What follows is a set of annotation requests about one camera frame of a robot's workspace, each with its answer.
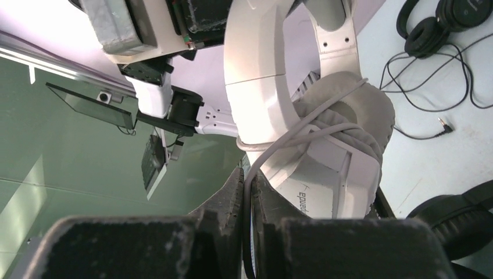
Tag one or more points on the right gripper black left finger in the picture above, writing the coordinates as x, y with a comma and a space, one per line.
206, 243

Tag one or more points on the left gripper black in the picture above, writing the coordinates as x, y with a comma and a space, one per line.
201, 23

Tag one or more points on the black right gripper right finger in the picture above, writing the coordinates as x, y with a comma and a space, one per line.
289, 244

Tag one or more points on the white over-ear headphones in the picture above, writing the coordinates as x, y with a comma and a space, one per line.
322, 152

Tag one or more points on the black and blue gaming headset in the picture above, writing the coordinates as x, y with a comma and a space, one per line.
462, 223

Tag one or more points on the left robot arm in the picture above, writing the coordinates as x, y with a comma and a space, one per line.
173, 109

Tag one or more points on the small black on-ear headphones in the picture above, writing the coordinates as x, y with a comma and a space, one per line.
432, 33

